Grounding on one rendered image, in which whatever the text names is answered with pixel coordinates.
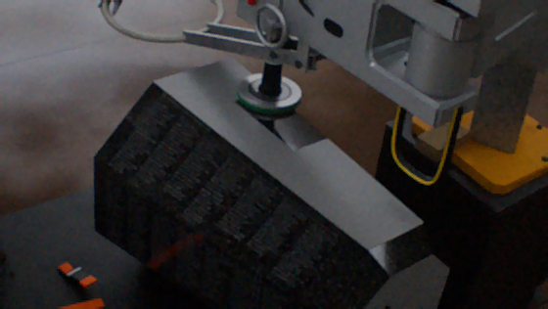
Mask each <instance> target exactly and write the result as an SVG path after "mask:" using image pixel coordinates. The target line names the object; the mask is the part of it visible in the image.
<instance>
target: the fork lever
mask: <svg viewBox="0 0 548 309"><path fill-rule="evenodd" d="M206 27H208V29H209V30H210V34H207V33H203V32H200V33H198V32H195V31H190V30H182V31H183V34H184V35H185V37H186V41H185V42H184V43H187V44H192V45H195V46H200V47H204V48H205V47H208V48H212V49H216V50H220V51H225V52H229V53H234V54H238V55H243V56H247V57H252V58H259V59H264V60H267V61H272V62H276V63H281V64H285V65H290V66H296V68H297V69H301V68H303V61H302V60H296V58H297V51H294V50H292V49H291V48H290V50H287V49H283V48H281V49H278V50H271V49H269V48H267V47H265V46H264V45H263V44H262V43H261V42H260V40H259V39H258V37H257V34H256V31H255V30H250V29H245V28H240V27H235V26H230V25H221V24H216V23H210V22H207V23H206ZM322 60H329V61H331V60H330V59H328V58H327V57H325V56H324V55H322V54H321V53H319V52H317V51H316V50H314V49H313V48H311V50H310V56H309V62H308V69H310V70H316V63H317V62H319V61H322Z"/></svg>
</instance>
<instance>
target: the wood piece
mask: <svg viewBox="0 0 548 309"><path fill-rule="evenodd" d="M450 122H451V121H449V122H447V123H445V124H443V125H441V126H439V127H437V128H436V129H433V128H432V129H430V130H429V131H427V132H425V133H422V134H420V135H419V136H418V137H417V141H416V145H415V149H416V150H418V151H419V152H421V154H423V155H425V156H427V157H429V158H431V159H433V160H434V161H438V160H440V159H441V157H442V154H443V150H444V147H445V143H446V139H447V133H448V129H449V125H450ZM469 133H470V131H469V130H468V129H466V128H464V127H463V126H462V125H460V128H459V132H458V135H457V138H456V142H455V149H454V151H455V150H456V149H458V148H460V147H462V146H463V145H464V144H466V143H467V142H468V139H469Z"/></svg>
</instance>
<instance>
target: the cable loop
mask: <svg viewBox="0 0 548 309"><path fill-rule="evenodd" d="M463 111H464V107H463V106H461V107H460V108H458V109H455V111H454V114H453V116H454V117H453V120H451V122H450V125H449V129H448V133H447V139H446V143H445V147H444V150H443V154H442V157H441V160H440V163H439V166H438V171H437V172H436V174H435V176H434V177H433V178H430V177H428V176H426V175H424V174H422V173H421V172H420V171H418V170H417V169H416V168H414V167H413V166H412V165H410V164H409V162H408V161H406V160H405V158H404V157H403V155H402V152H401V138H402V132H403V128H404V123H405V118H406V114H407V109H405V108H404V107H402V106H401V105H398V107H397V111H396V115H395V124H394V128H393V134H392V144H391V147H392V154H393V157H394V160H395V162H396V164H397V165H398V166H399V168H400V169H401V170H402V171H404V172H405V173H406V174H407V175H408V176H409V177H410V178H412V179H413V180H415V181H416V182H418V184H420V185H424V186H427V187H436V186H437V185H439V184H440V183H441V182H442V180H443V179H444V178H445V176H446V172H447V169H448V167H449V164H450V161H451V158H452V156H453V152H454V149H455V142H456V138H457V135H458V132H459V128H460V124H461V118H462V115H463Z"/></svg>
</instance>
